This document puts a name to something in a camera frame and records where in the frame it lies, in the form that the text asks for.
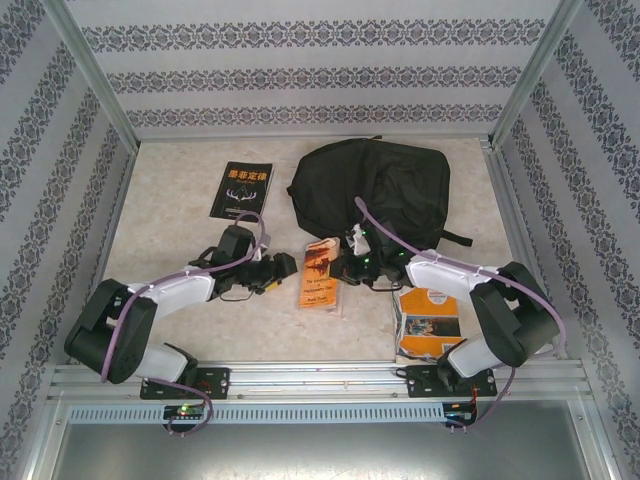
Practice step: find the small orange paperback book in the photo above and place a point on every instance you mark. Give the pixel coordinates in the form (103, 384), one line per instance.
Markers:
(317, 280)

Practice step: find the black book yellow Chinese title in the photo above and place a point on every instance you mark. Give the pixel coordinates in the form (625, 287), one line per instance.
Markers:
(240, 200)

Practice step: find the black backpack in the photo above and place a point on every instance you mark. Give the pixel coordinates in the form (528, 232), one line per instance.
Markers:
(400, 180)

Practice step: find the worn orange blue book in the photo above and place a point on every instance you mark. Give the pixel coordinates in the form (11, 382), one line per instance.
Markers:
(425, 325)

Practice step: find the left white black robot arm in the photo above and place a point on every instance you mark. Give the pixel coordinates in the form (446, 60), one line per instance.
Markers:
(180, 295)

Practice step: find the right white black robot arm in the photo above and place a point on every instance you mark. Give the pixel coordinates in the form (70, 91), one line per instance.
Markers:
(510, 320)

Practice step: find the left controller board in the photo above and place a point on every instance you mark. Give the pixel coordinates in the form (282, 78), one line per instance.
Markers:
(185, 411)

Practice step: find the controller board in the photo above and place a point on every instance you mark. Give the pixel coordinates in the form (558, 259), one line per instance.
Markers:
(185, 411)
(460, 412)

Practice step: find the grey sheet metal panel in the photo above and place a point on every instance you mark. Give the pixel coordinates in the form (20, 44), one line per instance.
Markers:
(320, 450)

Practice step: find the right controller board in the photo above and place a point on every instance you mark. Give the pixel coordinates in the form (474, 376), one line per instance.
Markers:
(460, 412)

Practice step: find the aluminium mounting rail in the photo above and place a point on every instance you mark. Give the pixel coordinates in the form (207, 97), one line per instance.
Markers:
(320, 380)

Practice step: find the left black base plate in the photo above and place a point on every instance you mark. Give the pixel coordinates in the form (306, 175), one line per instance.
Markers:
(217, 382)

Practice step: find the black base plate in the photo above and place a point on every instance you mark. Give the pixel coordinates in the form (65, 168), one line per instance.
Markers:
(420, 382)
(217, 382)

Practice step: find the left aluminium side rail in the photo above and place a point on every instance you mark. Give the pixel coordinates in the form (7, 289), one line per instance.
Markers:
(116, 210)

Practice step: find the aluminium side rail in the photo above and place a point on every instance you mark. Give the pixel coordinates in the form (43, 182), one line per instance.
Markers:
(496, 165)
(116, 210)

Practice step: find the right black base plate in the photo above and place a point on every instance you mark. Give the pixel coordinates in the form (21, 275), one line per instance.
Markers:
(420, 382)

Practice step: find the right aluminium side rail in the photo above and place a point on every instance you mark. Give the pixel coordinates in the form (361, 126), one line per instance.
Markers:
(496, 165)

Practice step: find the left aluminium frame post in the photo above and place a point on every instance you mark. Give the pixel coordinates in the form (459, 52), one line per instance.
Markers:
(93, 75)

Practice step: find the aluminium frame post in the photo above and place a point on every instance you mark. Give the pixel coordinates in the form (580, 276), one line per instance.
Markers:
(536, 70)
(93, 75)

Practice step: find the right aluminium frame post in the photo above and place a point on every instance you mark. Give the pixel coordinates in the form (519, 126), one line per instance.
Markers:
(536, 70)

